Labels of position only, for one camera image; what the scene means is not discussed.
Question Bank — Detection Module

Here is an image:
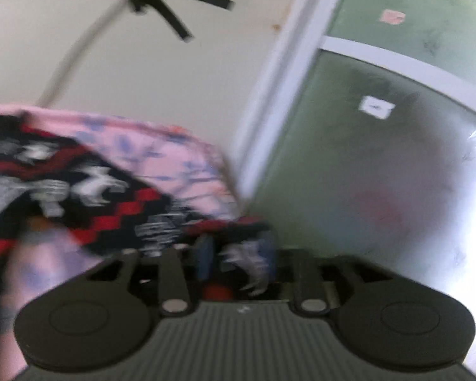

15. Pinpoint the white sticker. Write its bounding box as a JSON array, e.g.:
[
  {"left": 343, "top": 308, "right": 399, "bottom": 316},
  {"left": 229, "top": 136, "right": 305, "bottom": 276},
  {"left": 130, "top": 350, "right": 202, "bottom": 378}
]
[{"left": 359, "top": 96, "right": 396, "bottom": 120}]

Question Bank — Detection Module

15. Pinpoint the black red white patterned garment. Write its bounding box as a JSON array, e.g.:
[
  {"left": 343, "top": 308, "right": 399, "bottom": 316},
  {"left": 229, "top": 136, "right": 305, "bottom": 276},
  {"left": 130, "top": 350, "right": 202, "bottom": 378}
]
[{"left": 0, "top": 109, "right": 278, "bottom": 298}]

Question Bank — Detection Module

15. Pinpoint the white door frame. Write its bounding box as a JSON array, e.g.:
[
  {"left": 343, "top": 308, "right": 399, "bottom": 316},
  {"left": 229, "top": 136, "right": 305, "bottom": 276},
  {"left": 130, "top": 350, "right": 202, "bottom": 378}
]
[{"left": 234, "top": 0, "right": 476, "bottom": 217}]

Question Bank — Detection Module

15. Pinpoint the pink tree print bedsheet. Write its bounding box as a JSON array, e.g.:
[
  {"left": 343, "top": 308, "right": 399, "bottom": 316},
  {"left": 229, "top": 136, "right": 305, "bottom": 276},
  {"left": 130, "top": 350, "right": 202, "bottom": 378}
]
[{"left": 0, "top": 104, "right": 241, "bottom": 381}]

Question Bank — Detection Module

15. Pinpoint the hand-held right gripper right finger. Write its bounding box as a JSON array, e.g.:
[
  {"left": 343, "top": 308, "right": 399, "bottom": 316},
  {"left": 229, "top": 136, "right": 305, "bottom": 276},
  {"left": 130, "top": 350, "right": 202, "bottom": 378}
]
[{"left": 260, "top": 232, "right": 385, "bottom": 314}]

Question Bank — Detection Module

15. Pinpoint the pink sticker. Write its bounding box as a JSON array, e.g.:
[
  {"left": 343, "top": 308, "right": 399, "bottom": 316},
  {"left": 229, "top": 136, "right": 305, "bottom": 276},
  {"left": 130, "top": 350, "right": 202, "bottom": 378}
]
[{"left": 381, "top": 9, "right": 406, "bottom": 25}]

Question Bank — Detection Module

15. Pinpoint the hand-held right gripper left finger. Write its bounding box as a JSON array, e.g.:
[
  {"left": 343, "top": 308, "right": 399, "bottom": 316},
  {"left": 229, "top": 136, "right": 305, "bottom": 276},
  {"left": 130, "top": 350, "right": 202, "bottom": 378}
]
[{"left": 85, "top": 233, "right": 217, "bottom": 317}]

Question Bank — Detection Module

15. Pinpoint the frosted floral glass panel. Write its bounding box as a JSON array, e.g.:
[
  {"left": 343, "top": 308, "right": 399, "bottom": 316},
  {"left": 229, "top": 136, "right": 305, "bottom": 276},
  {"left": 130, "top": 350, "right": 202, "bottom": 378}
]
[
  {"left": 327, "top": 0, "right": 476, "bottom": 86},
  {"left": 242, "top": 52, "right": 476, "bottom": 298}
]

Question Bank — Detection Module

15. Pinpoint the grey wall cable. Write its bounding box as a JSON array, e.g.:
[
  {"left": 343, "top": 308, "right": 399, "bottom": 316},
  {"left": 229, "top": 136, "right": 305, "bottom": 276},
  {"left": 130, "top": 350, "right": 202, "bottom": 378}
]
[{"left": 37, "top": 2, "right": 137, "bottom": 106}]

